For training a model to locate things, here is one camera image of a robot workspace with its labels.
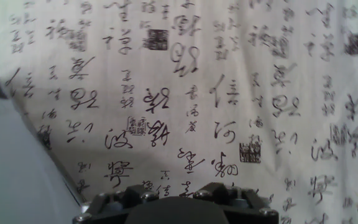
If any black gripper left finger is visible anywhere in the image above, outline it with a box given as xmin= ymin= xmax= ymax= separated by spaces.
xmin=72 ymin=184 xmax=168 ymax=224

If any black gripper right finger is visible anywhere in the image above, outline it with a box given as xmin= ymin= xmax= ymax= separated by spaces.
xmin=192 ymin=182 xmax=280 ymax=224

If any silver microwave door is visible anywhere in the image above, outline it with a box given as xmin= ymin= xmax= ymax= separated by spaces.
xmin=0 ymin=77 xmax=85 ymax=224

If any beige calligraphy print cloth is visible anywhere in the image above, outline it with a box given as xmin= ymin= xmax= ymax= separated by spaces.
xmin=0 ymin=0 xmax=358 ymax=224

